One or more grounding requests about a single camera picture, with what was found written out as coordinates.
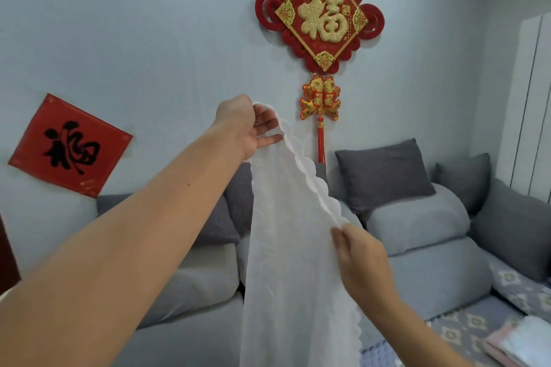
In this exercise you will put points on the person's left hand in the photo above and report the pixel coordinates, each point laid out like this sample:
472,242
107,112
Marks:
234,123

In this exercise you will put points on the red gold knot wall ornament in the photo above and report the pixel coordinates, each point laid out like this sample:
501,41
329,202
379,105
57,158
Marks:
323,14

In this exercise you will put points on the mid grey pillow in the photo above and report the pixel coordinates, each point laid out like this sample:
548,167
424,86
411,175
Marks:
512,229

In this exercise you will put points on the person's left forearm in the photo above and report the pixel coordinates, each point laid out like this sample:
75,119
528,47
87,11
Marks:
129,250

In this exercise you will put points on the grey fabric sofa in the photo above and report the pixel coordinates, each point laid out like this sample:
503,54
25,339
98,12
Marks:
430,280

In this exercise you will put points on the red square paper poster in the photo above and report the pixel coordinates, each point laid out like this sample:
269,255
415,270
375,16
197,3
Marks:
69,145

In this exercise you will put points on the grey flower-patterned sofa cover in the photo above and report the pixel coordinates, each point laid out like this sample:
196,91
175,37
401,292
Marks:
469,328

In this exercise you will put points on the white panel radiator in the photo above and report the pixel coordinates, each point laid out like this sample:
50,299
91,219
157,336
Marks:
525,121

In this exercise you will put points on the dark brown wooden door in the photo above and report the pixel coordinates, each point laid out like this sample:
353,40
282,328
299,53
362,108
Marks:
7,259

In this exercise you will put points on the person's right hand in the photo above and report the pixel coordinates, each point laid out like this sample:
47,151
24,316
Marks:
366,267

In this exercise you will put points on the large dark grey pillow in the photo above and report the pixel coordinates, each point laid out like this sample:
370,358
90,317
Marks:
383,173

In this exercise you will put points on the pink folded cloth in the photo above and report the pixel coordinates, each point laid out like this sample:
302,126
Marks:
495,343

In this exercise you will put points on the white folded cloth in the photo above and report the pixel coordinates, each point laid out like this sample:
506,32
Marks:
529,341

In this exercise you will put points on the person's left fingers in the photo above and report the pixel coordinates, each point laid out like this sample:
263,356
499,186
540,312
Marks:
267,126

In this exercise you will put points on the white scalloped-edge cloth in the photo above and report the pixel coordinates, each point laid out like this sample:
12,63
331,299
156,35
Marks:
292,250

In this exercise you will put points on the person's right forearm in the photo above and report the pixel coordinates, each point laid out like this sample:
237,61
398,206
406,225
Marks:
409,336

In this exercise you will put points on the person's right thumb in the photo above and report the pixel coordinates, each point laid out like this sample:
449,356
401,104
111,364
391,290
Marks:
339,244

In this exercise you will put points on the small dark grey pillow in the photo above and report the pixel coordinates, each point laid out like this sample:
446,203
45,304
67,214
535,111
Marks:
465,179

